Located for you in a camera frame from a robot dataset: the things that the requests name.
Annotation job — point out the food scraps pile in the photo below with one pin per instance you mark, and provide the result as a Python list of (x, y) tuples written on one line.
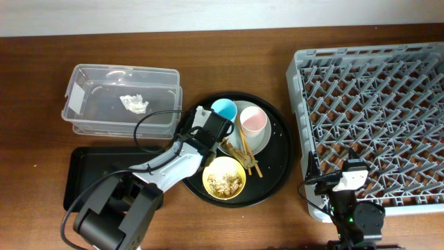
[(224, 185)]

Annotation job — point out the black rectangular tray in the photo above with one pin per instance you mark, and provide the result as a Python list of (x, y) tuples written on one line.
[(87, 164)]

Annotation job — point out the wooden chopstick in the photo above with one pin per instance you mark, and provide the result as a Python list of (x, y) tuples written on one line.
[(246, 147), (243, 149)]

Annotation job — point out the clear plastic bin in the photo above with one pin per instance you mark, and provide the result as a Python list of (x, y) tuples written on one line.
[(93, 105)]

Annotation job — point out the grey dishwasher rack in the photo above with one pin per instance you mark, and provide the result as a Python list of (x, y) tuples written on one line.
[(384, 102)]

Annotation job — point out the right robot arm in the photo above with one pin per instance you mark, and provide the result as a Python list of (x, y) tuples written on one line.
[(358, 223)]

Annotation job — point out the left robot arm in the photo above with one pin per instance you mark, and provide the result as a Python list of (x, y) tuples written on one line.
[(120, 205)]

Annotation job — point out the yellow bowl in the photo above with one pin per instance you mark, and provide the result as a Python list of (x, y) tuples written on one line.
[(222, 165)]

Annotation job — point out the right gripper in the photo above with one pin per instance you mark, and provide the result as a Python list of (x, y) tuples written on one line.
[(327, 182)]

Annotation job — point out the blue plastic cup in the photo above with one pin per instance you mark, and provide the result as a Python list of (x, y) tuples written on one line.
[(225, 108)]

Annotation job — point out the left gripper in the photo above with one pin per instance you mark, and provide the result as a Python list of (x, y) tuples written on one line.
[(189, 131)]

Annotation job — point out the brown snack wrapper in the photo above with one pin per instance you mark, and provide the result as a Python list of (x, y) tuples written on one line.
[(245, 160)]

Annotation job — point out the round black tray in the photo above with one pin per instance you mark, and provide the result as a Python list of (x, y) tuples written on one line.
[(275, 160)]

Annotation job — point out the grey plate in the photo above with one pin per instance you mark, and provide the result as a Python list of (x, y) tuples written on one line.
[(257, 143)]

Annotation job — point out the pink plastic cup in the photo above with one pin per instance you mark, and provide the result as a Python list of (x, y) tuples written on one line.
[(253, 121)]

